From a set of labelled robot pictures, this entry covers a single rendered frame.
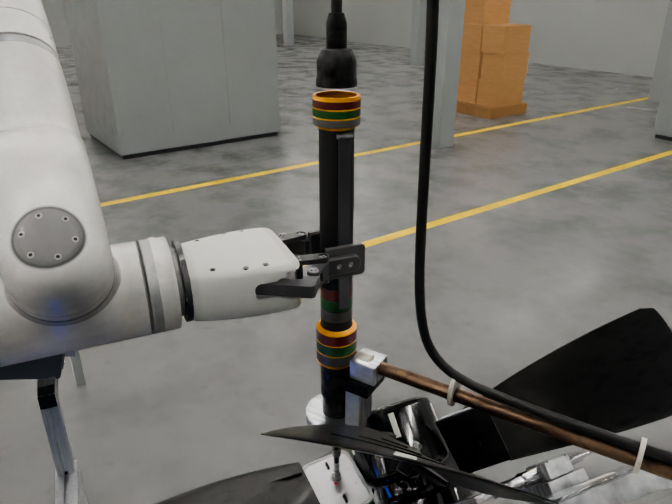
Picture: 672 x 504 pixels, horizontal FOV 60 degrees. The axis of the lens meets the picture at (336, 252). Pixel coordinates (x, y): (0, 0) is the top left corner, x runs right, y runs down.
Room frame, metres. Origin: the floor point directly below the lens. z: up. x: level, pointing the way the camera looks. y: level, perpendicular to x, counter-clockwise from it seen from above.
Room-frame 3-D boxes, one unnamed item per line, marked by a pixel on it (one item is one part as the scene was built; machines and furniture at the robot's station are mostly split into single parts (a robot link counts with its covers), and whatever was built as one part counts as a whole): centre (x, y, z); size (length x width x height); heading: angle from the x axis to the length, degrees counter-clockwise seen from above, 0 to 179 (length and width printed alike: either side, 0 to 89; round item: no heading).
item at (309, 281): (0.47, 0.05, 1.50); 0.08 x 0.06 x 0.01; 54
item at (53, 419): (0.87, 0.54, 0.96); 0.03 x 0.03 x 0.20; 23
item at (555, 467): (0.66, -0.32, 1.08); 0.07 x 0.04 x 0.06; 124
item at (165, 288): (0.46, 0.16, 1.50); 0.09 x 0.03 x 0.08; 23
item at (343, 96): (0.53, 0.00, 1.64); 0.04 x 0.04 x 0.03
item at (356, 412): (0.53, -0.01, 1.34); 0.09 x 0.07 x 0.10; 58
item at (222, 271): (0.49, 0.10, 1.50); 0.11 x 0.10 x 0.07; 113
